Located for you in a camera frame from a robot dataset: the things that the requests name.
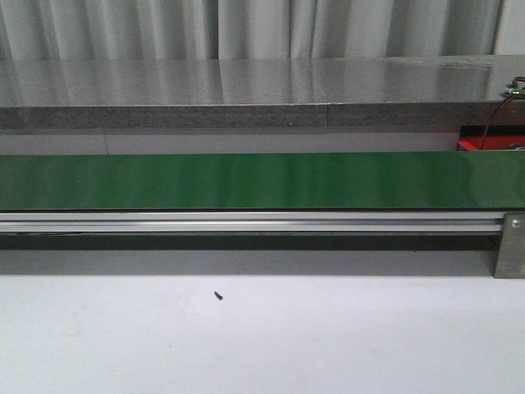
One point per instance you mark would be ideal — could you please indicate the metal conveyor support bracket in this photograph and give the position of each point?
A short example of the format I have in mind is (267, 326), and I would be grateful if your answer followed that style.
(510, 262)

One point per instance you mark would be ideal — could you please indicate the green conveyor belt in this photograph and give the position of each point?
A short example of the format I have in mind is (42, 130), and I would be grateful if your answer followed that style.
(382, 180)

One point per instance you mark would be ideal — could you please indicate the grey pleated curtain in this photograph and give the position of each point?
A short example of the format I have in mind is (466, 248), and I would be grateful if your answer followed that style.
(114, 30)

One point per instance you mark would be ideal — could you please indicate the small green circuit board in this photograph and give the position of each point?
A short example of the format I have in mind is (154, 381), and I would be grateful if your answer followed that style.
(515, 89)

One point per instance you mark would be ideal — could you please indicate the grey stone counter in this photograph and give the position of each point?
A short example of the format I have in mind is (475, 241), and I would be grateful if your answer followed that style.
(139, 94)

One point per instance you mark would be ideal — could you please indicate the aluminium conveyor side rail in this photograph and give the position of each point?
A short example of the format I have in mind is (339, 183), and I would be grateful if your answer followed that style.
(265, 221)

